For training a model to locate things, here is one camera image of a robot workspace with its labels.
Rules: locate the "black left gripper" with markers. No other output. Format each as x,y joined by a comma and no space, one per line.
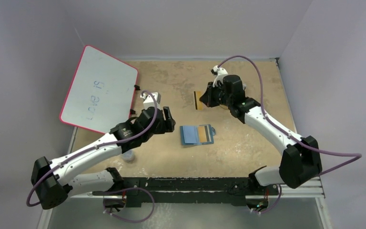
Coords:
167,124

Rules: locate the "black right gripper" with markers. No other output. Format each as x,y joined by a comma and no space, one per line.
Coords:
211,96

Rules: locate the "yellow credit card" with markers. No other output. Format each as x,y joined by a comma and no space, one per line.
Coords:
198,104
204,134

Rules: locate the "blue leather card holder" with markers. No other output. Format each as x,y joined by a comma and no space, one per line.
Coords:
189,135

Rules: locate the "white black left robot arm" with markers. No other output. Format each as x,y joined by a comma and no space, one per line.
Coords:
54,180

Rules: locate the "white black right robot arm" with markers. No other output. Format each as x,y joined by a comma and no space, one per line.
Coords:
300,159

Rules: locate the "pink framed whiteboard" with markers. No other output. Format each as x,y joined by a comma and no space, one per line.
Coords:
101,93

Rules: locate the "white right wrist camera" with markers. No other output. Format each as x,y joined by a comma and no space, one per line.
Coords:
219,73

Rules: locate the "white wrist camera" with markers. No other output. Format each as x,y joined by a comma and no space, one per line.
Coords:
151,100
219,73

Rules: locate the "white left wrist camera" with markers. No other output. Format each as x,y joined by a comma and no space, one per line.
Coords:
151,100

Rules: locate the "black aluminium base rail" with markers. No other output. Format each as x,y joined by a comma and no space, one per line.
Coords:
132,192

